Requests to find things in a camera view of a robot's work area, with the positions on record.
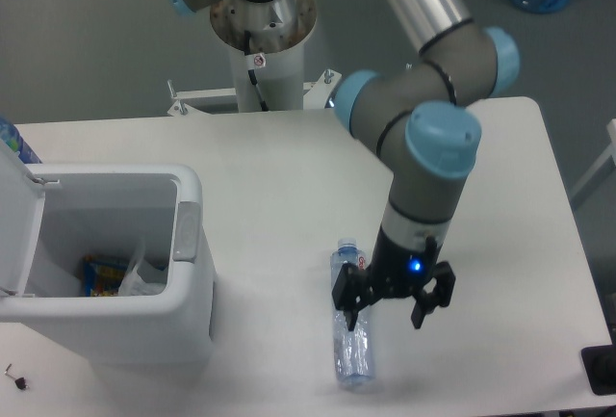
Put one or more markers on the blue bottle at left edge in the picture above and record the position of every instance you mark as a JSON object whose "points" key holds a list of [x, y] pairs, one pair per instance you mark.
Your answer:
{"points": [[13, 139]]}

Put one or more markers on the small black metal key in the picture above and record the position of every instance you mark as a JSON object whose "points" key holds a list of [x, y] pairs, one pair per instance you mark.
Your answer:
{"points": [[20, 382]]}

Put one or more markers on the black table clamp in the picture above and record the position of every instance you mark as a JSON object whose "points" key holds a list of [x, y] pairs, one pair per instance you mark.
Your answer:
{"points": [[599, 365]]}

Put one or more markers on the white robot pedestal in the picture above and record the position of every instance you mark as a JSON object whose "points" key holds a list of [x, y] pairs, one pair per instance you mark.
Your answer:
{"points": [[265, 44]]}

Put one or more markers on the colourful snack wrapper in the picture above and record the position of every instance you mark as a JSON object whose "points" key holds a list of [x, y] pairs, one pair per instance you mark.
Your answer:
{"points": [[102, 275]]}

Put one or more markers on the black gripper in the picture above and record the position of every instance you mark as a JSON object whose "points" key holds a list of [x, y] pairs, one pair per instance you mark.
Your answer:
{"points": [[395, 272]]}

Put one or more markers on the clear plastic water bottle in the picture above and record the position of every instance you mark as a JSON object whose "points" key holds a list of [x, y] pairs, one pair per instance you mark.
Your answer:
{"points": [[352, 350]]}

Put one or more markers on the white frame at right edge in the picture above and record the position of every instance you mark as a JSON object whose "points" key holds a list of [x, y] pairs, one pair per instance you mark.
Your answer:
{"points": [[597, 173]]}

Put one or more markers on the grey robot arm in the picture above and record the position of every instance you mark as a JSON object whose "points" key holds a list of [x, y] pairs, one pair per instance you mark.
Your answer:
{"points": [[417, 124]]}

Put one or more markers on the white trash can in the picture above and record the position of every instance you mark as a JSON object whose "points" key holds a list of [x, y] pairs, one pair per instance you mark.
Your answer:
{"points": [[52, 216]]}

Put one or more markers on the clear plastic wrapper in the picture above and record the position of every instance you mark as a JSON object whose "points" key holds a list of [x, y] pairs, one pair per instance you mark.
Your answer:
{"points": [[141, 277]]}

